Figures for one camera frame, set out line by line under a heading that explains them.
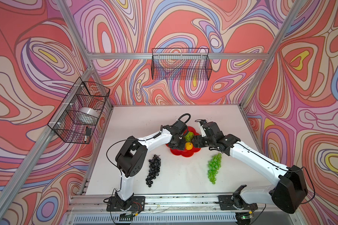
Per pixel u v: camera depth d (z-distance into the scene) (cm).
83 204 75
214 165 84
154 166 82
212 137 61
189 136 91
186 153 91
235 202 67
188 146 89
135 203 73
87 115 70
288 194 40
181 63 96
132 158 49
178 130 72
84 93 74
